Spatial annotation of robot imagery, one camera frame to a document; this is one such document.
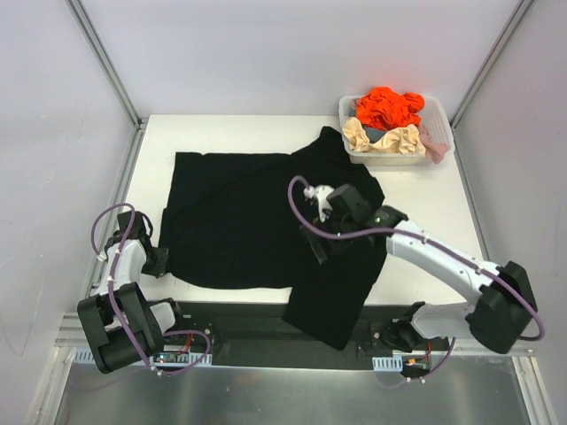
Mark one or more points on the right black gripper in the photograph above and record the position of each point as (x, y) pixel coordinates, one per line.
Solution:
(323, 242)

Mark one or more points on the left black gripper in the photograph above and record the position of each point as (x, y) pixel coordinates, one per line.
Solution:
(160, 261)

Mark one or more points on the black t-shirt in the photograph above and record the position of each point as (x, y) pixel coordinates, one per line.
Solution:
(232, 222)

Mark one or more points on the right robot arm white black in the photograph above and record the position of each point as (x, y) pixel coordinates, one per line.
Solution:
(498, 302)

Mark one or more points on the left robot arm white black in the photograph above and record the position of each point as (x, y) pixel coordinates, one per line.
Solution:
(120, 325)

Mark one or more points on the grey-blue t-shirt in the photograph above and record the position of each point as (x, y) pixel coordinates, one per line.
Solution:
(373, 134)

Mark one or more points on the cream t-shirt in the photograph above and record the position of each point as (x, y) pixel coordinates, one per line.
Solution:
(401, 140)

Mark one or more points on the pink t-shirt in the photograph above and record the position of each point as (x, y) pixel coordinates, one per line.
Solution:
(433, 150)

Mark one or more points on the orange t-shirt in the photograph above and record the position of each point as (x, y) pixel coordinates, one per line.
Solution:
(384, 109)

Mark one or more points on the white plastic basket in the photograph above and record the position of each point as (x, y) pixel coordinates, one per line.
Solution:
(433, 117)

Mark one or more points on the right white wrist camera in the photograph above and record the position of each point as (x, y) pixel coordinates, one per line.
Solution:
(319, 196)

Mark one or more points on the aluminium front rail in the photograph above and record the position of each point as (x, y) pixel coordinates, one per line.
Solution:
(70, 332)

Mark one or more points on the left slotted cable duct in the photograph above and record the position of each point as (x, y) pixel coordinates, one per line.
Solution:
(164, 359)

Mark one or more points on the slotted cable duct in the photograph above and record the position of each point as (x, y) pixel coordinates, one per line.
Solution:
(164, 359)
(393, 364)

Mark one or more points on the right slotted cable duct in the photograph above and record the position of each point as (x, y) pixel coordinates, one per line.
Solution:
(393, 364)

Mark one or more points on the right aluminium frame post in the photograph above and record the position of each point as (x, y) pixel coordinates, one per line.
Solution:
(501, 43)

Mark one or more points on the aluminium frame post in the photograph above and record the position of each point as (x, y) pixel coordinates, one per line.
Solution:
(501, 43)
(97, 46)

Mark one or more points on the left aluminium frame post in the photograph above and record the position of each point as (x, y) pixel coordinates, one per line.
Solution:
(97, 46)

